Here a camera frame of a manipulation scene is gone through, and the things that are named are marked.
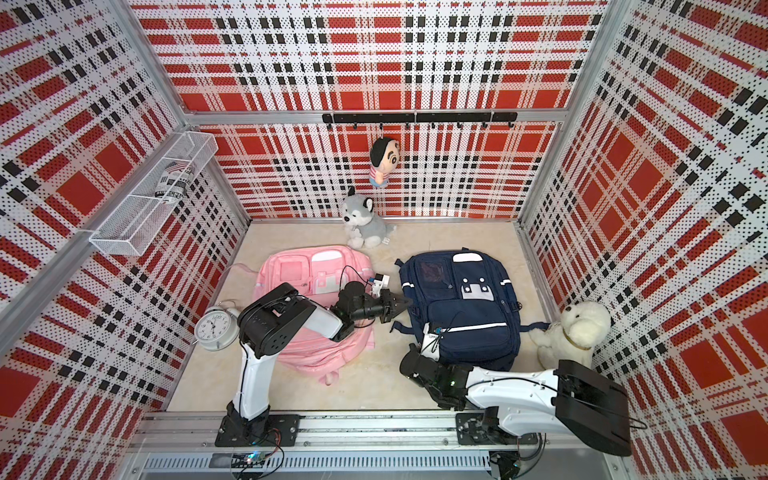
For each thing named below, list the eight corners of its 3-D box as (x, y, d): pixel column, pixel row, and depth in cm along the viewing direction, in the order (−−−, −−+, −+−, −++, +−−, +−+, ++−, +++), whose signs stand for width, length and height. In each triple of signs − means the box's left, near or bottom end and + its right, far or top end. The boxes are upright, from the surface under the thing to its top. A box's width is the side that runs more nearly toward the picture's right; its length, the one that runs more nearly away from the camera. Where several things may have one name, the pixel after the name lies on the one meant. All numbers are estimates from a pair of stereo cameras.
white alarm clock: (195, 351, 90) (185, 345, 86) (215, 307, 99) (207, 299, 95) (232, 351, 89) (224, 344, 85) (249, 307, 99) (242, 299, 95)
